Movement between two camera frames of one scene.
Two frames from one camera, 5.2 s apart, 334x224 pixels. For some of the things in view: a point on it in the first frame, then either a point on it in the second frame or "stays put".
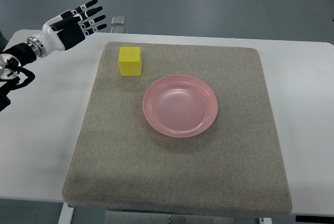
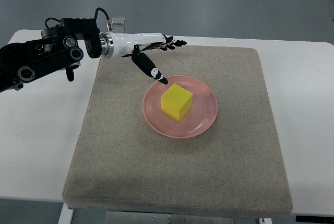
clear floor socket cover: (118, 20) stays put
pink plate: (180, 106) stays put
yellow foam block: (130, 61) to (176, 102)
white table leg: (67, 214) stays put
